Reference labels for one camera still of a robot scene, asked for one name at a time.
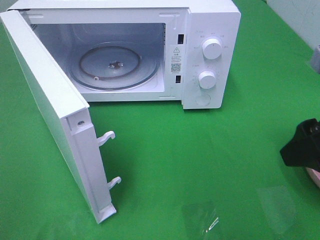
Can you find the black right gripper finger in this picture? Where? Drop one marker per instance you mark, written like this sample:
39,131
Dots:
303,150

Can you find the pink round plate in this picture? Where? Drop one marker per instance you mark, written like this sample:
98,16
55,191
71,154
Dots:
314,175

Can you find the round white door button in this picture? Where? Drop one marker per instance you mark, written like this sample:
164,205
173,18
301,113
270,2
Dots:
203,99

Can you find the white microwave knob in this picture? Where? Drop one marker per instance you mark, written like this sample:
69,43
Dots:
207,79
212,48

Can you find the white microwave door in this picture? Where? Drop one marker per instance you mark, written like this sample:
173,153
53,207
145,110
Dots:
66,114

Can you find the clear tape patch centre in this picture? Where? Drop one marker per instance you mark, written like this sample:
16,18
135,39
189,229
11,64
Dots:
201,221

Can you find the white microwave oven body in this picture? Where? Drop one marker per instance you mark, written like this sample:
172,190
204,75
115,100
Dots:
67,27

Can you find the glass microwave turntable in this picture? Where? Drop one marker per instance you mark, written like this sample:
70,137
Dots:
117,65

